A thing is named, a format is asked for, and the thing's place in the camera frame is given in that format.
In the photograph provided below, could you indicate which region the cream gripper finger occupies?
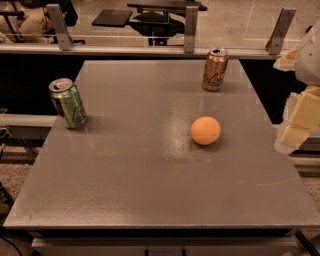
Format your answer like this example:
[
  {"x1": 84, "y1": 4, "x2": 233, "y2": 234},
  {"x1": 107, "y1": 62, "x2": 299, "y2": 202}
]
[
  {"x1": 274, "y1": 86, "x2": 320, "y2": 154},
  {"x1": 273, "y1": 45, "x2": 299, "y2": 72}
]

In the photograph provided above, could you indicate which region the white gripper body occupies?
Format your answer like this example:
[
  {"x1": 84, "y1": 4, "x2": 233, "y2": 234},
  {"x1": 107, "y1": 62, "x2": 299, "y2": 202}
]
[{"x1": 295, "y1": 19, "x2": 320, "y2": 86}]

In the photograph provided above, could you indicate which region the orange fruit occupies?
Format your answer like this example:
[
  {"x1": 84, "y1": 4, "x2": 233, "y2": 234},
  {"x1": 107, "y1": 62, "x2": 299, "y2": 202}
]
[{"x1": 190, "y1": 117, "x2": 221, "y2": 145}]

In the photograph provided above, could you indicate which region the orange soda can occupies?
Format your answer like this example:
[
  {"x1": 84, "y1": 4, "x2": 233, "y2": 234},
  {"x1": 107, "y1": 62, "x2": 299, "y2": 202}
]
[{"x1": 202, "y1": 48, "x2": 229, "y2": 91}]

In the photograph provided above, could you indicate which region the green soda can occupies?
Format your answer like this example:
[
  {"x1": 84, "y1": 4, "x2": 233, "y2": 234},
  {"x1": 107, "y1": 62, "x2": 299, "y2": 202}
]
[{"x1": 48, "y1": 78, "x2": 87, "y2": 129}]

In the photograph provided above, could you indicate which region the black office chair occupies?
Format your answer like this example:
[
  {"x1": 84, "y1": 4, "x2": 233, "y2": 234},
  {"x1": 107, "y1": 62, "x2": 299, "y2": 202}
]
[{"x1": 92, "y1": 0, "x2": 207, "y2": 46}]

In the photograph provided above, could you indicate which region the metal rail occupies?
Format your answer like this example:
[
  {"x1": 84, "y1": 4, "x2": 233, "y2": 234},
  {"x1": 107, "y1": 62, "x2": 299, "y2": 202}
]
[{"x1": 0, "y1": 43, "x2": 289, "y2": 60}]

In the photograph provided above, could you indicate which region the middle metal bracket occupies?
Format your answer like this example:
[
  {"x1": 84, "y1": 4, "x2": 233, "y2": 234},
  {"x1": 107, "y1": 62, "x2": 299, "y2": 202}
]
[{"x1": 184, "y1": 6, "x2": 198, "y2": 53}]

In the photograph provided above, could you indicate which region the left metal bracket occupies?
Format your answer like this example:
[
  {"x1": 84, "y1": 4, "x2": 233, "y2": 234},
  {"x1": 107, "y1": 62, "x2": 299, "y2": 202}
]
[{"x1": 46, "y1": 4, "x2": 73, "y2": 51}]

